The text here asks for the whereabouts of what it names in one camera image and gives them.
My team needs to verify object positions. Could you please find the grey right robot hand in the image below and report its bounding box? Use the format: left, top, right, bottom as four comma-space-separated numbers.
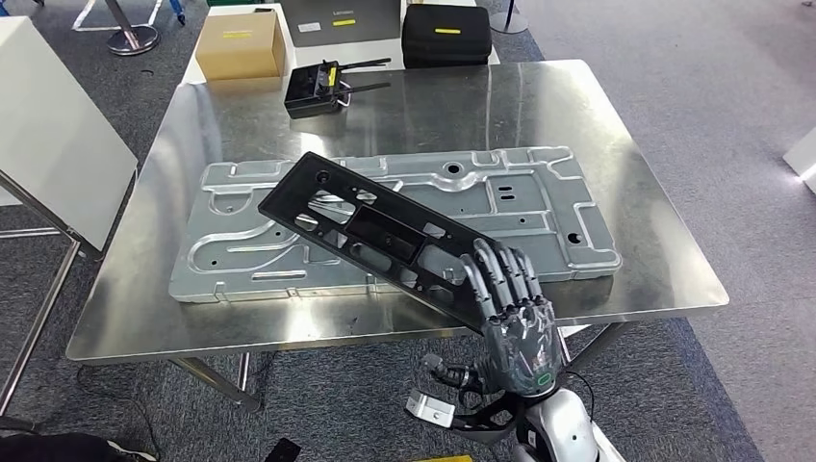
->
421, 237, 567, 399

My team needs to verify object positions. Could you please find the long black plastic car part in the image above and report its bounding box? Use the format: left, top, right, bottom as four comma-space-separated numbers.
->
258, 150, 505, 336

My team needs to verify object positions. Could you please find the steel workbench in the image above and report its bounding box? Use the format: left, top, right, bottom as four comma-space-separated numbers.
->
65, 59, 731, 413

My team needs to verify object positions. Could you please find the stamped silver metal panel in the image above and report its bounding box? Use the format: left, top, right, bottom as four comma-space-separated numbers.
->
168, 146, 625, 305

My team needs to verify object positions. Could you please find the black robot foot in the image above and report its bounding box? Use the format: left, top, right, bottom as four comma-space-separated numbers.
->
264, 438, 302, 462

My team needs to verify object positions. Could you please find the black carrying case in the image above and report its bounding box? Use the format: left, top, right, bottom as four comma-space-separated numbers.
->
401, 3, 494, 70

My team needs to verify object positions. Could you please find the dark round pole base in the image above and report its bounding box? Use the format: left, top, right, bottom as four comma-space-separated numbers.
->
489, 0, 530, 35

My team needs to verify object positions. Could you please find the white table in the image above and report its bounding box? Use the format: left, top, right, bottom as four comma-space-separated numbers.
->
181, 0, 501, 86

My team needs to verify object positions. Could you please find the black radio remote controller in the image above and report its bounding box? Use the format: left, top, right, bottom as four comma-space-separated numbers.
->
283, 57, 394, 120

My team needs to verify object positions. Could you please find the white lit display counter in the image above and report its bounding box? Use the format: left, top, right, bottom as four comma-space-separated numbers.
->
782, 126, 816, 195

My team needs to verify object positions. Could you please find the grey laptop box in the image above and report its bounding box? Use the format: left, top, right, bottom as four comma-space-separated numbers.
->
279, 0, 404, 49

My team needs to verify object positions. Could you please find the brown cardboard box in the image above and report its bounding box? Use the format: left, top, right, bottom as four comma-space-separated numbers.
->
193, 9, 288, 83

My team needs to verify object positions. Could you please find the chrome stanchion base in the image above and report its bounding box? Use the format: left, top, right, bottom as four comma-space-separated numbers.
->
103, 0, 161, 57

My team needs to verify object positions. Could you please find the white board panel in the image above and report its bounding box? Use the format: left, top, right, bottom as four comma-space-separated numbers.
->
0, 15, 140, 253

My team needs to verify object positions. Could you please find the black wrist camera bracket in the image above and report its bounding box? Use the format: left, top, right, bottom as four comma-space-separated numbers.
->
440, 392, 527, 448

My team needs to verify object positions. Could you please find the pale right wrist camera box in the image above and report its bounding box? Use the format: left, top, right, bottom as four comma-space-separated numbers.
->
405, 390, 458, 429

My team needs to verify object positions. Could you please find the black floor cable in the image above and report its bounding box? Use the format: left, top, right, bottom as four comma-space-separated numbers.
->
75, 364, 162, 457

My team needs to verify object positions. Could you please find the metal table frame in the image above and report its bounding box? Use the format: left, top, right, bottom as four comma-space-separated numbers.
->
0, 170, 88, 417

